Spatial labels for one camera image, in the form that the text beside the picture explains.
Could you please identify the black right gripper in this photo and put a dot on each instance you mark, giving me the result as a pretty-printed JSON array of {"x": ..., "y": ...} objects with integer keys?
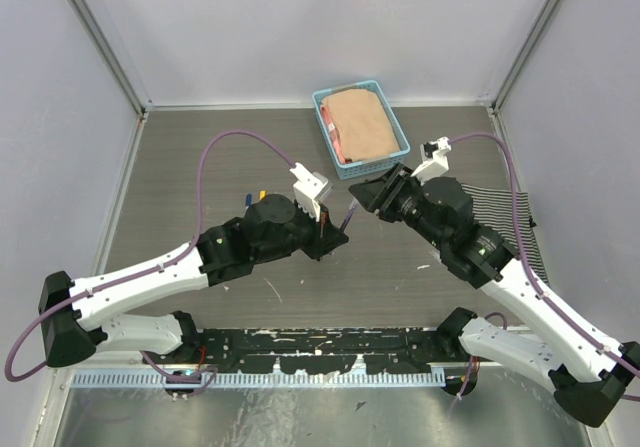
[{"x": 379, "y": 194}]

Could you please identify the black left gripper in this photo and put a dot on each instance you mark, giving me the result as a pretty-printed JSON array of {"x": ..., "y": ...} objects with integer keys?
[{"x": 327, "y": 236}]

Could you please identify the purple pen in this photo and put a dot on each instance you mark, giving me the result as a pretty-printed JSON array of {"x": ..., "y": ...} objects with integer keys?
[{"x": 352, "y": 207}]

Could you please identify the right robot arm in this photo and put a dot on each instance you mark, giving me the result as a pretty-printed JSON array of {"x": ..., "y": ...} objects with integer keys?
[{"x": 586, "y": 370}]

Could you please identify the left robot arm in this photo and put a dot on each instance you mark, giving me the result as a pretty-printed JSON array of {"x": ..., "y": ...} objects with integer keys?
[{"x": 85, "y": 316}]

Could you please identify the light blue perforated basket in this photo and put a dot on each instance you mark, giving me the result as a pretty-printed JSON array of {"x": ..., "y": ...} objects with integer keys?
[{"x": 358, "y": 169}]

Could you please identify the peach folded towel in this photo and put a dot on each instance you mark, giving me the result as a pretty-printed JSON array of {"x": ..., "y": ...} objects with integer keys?
[{"x": 358, "y": 126}]

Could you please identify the black white striped cloth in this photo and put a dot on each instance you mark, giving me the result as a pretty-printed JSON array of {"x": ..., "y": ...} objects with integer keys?
[{"x": 493, "y": 207}]

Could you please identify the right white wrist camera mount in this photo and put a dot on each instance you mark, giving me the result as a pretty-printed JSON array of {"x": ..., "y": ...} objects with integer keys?
[{"x": 434, "y": 162}]

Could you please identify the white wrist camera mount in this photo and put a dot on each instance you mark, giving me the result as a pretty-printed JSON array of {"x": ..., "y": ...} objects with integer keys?
[
  {"x": 310, "y": 190},
  {"x": 434, "y": 162}
]

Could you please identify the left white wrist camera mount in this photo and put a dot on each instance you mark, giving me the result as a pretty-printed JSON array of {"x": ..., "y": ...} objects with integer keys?
[{"x": 310, "y": 190}]

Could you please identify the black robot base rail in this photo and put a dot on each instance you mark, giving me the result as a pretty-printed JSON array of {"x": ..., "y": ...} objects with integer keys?
[{"x": 319, "y": 351}]

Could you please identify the light blue slotted cable duct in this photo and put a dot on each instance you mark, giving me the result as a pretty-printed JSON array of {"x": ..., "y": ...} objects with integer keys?
[{"x": 139, "y": 378}]

